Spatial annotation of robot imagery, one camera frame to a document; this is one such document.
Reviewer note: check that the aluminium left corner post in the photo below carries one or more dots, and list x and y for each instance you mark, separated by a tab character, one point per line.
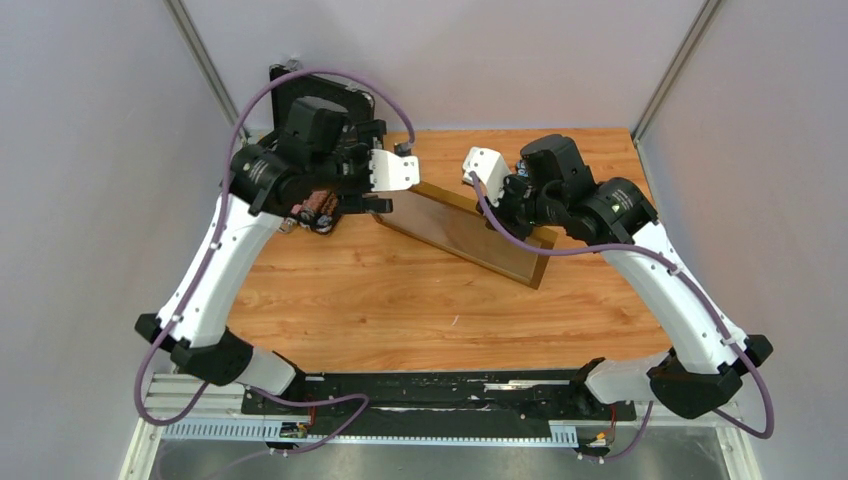
192	38

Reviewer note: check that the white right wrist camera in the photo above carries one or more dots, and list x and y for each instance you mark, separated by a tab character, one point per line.
491	170

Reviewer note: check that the black poker chip case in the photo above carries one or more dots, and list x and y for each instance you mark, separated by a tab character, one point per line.
319	213

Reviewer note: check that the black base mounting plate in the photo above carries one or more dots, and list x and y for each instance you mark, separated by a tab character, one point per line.
484	404

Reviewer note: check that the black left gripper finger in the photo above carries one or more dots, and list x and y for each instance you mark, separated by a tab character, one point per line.
370	133
355	205

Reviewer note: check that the clear acrylic sheet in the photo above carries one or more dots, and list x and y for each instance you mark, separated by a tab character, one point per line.
457	228

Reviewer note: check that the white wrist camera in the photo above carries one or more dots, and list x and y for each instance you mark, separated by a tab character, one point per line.
491	170
390	172

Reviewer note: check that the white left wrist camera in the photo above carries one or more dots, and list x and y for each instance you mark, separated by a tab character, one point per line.
390	172

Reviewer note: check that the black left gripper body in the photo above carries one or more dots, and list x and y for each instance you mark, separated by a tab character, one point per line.
347	169

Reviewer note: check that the aluminium corner post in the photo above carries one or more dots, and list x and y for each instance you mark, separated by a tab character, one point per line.
683	54
192	38

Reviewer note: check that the aluminium rail frame front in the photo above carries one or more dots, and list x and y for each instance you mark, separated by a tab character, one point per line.
235	432

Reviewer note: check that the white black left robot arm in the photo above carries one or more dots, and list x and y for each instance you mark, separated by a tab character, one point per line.
322	146

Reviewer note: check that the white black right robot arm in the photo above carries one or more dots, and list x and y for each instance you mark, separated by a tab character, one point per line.
709	355

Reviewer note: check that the light wooden picture frame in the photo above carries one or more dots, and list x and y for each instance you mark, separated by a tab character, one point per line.
464	232

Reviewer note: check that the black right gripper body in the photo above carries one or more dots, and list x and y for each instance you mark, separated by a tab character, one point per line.
519	207

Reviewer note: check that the aluminium right corner post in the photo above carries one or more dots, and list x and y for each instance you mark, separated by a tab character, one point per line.
683	54

